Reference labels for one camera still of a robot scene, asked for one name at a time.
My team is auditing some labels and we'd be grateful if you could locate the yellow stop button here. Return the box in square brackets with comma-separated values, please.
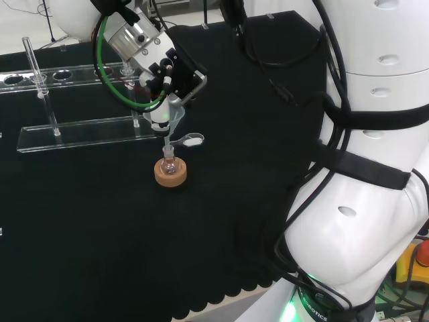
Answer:
[395, 239, 429, 286]

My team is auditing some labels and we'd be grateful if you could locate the white plastic funnel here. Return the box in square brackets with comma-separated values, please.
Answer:
[143, 104, 186, 152]

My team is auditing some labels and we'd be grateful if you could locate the thin black cable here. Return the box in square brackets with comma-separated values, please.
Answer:
[40, 0, 58, 45]

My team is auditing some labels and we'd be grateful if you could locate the long clear glass tube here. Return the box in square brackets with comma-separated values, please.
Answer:
[21, 36, 61, 137]

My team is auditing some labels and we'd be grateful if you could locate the green cable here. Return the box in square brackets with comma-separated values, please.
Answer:
[93, 15, 168, 113]

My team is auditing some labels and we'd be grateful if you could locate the black cable bundle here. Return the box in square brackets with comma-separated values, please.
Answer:
[273, 164, 356, 311]

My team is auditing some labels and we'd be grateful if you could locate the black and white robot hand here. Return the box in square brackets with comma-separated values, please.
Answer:
[129, 30, 208, 137]

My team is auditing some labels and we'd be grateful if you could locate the black cable with connector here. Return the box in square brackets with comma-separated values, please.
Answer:
[219, 0, 351, 113]

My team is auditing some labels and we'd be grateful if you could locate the black cloth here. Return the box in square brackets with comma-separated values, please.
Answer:
[0, 9, 331, 320]

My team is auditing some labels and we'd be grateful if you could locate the black arm strap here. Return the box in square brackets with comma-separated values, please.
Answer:
[314, 140, 412, 191]
[320, 92, 429, 132]

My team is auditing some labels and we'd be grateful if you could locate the round-bottom glass flask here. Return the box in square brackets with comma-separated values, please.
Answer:
[160, 144, 178, 175]

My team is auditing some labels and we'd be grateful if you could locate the cork ring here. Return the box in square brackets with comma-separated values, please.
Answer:
[154, 157, 188, 189]

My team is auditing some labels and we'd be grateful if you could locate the clear funnel stand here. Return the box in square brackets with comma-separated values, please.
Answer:
[0, 62, 158, 155]

